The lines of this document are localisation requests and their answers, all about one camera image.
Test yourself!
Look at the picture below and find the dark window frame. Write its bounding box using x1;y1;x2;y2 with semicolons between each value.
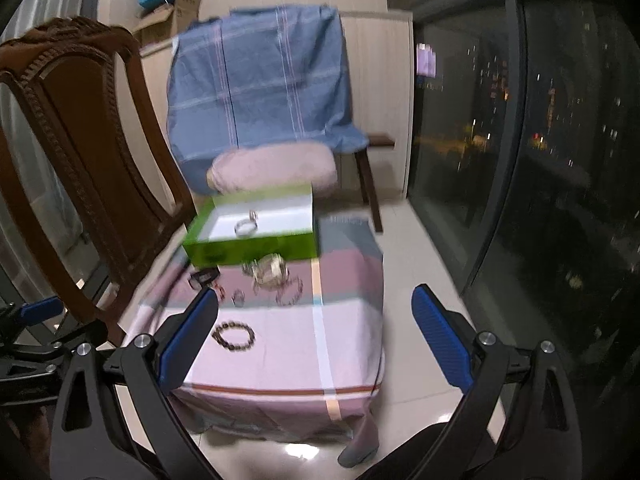
385;0;640;311

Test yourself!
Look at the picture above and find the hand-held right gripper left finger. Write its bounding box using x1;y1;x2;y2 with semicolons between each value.
47;287;221;480

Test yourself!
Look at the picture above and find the red bead bracelet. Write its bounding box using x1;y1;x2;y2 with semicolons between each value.
276;276;305;307

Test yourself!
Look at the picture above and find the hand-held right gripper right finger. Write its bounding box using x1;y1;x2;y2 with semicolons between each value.
411;284;583;480

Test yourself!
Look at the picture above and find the blue plaid cloth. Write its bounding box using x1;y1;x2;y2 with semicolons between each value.
166;4;371;196

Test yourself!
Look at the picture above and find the pink pillow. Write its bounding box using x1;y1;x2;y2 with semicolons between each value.
207;142;338;198

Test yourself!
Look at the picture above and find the green cardboard box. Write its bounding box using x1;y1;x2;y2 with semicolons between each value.
182;183;319;269

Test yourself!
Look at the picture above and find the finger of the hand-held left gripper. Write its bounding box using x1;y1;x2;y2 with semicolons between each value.
0;296;109;361

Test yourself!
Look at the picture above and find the dark wooden armchair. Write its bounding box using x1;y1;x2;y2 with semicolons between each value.
340;132;396;234

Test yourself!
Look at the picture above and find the brown cardboard box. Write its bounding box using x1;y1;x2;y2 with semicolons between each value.
134;0;202;46

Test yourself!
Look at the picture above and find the carved wooden chair back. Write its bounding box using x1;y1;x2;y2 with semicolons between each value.
0;16;198;346

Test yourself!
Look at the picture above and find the dark brown bead bracelet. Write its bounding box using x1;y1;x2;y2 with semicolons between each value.
212;320;257;349

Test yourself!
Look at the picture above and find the pink plaid table cover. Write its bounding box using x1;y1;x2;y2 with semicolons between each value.
125;212;386;443

